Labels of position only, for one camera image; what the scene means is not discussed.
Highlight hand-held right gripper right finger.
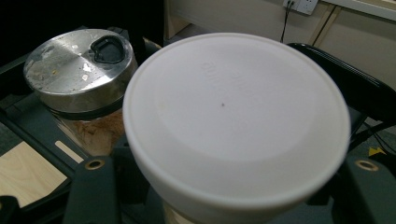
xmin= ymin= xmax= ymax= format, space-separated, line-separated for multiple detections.
xmin=330 ymin=154 xmax=396 ymax=224

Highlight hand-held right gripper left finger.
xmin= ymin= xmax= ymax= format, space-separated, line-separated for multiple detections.
xmin=62 ymin=155 xmax=123 ymax=224

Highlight black two-tier metal rack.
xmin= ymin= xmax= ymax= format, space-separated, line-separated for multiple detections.
xmin=0 ymin=26 xmax=375 ymax=224

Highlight metal lid glass jar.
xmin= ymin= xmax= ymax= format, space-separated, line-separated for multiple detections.
xmin=23 ymin=28 xmax=139 ymax=157

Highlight white lid plastic jar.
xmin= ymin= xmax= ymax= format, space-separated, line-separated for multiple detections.
xmin=121 ymin=32 xmax=352 ymax=224

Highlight black chair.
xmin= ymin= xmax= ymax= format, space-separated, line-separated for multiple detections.
xmin=287 ymin=42 xmax=396 ymax=151

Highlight beige wall conduit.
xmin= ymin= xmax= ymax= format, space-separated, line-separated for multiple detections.
xmin=307 ymin=4 xmax=340 ymax=47

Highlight black power cable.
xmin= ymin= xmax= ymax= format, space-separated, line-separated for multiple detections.
xmin=279 ymin=1 xmax=295 ymax=44

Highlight white wall socket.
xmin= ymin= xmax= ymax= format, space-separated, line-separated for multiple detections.
xmin=282 ymin=0 xmax=319 ymax=16

